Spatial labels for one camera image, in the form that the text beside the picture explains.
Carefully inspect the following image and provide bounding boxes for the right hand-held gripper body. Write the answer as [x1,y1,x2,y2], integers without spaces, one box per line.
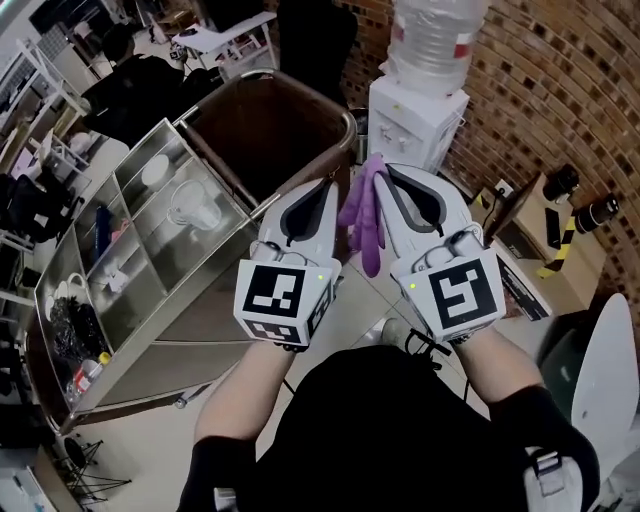
[389,221,507,344]

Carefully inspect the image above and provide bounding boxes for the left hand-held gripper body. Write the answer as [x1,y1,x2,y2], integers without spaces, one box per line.
[233,225,344,349]

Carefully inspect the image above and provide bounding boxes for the metal cart rail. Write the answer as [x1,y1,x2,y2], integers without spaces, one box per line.
[172,68,360,221]

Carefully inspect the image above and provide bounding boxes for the purple cloth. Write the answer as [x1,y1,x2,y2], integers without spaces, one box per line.
[337,152,387,279]

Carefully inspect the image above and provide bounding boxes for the person's left forearm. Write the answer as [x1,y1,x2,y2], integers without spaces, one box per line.
[193,341,292,447]

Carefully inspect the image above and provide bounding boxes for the person's right forearm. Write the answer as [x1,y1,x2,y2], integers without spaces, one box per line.
[448,327,545,407]

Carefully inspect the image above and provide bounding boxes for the stainless steel cart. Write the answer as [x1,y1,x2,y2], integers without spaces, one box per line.
[24,117,266,437]

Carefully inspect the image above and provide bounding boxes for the black flat box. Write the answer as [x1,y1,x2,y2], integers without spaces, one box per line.
[496,248,552,322]

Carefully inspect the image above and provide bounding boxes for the person's grey shoe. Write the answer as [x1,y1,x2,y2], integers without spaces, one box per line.
[381,316,410,347]

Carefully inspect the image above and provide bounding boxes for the clear glass jug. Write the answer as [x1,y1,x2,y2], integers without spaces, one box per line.
[166,179,222,232]

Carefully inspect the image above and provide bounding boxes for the brown laundry bag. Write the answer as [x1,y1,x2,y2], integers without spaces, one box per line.
[183,74,354,212]

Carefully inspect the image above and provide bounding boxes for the white water dispenser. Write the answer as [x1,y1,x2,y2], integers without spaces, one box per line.
[367,78,472,175]

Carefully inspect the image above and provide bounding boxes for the metal trash can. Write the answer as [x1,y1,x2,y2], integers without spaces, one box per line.
[351,106,372,167]

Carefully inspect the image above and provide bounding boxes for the black remote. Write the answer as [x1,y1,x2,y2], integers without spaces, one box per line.
[544,208,564,249]

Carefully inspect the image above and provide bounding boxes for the cardboard box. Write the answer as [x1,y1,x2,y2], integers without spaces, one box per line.
[491,172,622,312]

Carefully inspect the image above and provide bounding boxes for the white plate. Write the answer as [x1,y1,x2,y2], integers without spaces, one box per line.
[141,154,172,187]

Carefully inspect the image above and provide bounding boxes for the dark green bin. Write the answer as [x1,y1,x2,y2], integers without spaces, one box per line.
[538,318,597,417]

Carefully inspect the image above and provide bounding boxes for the clear water bottle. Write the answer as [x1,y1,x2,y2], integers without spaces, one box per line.
[386,0,489,97]

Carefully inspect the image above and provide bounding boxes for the person's black shirt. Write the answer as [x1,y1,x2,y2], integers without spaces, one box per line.
[189,344,602,512]

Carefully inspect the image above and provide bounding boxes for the blue packet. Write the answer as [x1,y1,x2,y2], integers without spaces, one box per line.
[94,206,114,252]

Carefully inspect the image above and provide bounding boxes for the white chair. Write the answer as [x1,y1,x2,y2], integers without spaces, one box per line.
[568,292,640,487]

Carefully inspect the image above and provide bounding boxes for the white table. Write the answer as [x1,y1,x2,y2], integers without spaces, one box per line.
[171,11,279,72]

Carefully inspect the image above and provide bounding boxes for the pile of black bags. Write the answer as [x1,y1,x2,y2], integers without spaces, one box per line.
[47,296,110,362]

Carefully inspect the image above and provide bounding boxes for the white cup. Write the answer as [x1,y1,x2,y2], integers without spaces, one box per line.
[46,272,87,322]

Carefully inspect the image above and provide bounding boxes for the black backpack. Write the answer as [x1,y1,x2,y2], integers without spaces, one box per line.
[0,168,87,247]

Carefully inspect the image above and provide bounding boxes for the white shelf rack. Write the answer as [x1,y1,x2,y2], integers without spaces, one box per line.
[0,38,92,169]

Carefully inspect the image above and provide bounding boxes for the black cable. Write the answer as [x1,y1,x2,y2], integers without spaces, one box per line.
[403,326,472,402]

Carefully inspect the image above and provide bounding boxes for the black camera lens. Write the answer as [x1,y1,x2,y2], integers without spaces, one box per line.
[541,163,582,205]
[574,192,620,235]

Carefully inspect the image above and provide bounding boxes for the grey bag strap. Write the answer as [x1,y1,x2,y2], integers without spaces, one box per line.
[523,446,567,512]

